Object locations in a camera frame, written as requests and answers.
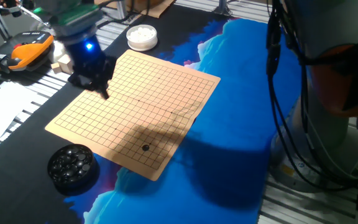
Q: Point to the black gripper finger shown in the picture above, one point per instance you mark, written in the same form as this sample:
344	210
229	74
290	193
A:
85	83
105	88

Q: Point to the brown cardboard box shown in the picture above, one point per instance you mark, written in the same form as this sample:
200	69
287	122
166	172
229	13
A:
145	2

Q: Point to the tan Go board sheet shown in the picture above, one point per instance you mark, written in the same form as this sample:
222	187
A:
141	109

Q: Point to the small pale wooden block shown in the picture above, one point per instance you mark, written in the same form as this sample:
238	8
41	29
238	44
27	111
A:
56	68

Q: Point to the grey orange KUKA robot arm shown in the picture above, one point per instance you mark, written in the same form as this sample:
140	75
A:
328	25

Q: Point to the green flange adapter plate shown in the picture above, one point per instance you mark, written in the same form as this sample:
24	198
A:
73	17

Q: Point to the blue and black landscape mat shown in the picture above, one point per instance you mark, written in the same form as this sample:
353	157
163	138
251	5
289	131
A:
228	124

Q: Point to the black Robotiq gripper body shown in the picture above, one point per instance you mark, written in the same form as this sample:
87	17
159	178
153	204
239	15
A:
87	59

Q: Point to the black bowl of black stones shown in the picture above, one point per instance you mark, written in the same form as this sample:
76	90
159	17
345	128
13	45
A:
71	166

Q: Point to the white bowl of white stones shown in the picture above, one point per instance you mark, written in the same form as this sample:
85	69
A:
141	37

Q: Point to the orange black teach pendant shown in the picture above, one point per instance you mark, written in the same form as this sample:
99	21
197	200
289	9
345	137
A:
20	51

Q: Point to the black Go stone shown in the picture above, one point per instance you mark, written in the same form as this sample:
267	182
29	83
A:
145	147

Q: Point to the large pale wooden block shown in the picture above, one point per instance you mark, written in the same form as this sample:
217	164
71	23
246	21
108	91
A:
65	63

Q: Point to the flat brown cardboard sheet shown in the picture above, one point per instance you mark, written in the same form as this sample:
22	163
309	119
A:
162	9

